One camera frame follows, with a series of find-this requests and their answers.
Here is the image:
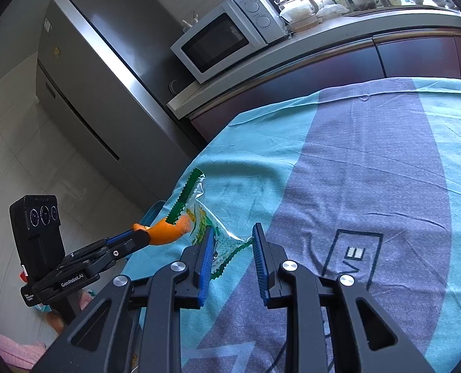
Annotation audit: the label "teal trash bin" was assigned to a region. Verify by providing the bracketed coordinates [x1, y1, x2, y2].
[139, 200, 165, 227]

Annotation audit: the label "glass kettle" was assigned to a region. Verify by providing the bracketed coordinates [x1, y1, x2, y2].
[274, 0, 319, 25]

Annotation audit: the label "dark lower kitchen cabinets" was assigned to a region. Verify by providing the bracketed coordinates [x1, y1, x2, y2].
[189, 29, 461, 141]

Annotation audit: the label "teal grey tablecloth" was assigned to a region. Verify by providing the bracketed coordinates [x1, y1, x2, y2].
[119, 76, 461, 373]

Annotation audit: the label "white microwave oven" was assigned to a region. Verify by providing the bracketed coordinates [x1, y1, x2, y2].
[171, 0, 287, 83]

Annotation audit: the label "grey refrigerator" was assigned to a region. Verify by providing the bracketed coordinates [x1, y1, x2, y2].
[36, 0, 204, 209]

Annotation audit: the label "orange peel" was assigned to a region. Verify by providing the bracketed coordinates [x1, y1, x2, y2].
[132, 215, 193, 246]

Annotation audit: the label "black camera box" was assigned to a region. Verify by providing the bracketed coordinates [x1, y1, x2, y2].
[9, 196, 65, 283]

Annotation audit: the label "clear green plastic wrapper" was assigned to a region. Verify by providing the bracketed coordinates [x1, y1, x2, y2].
[166, 168, 255, 281]

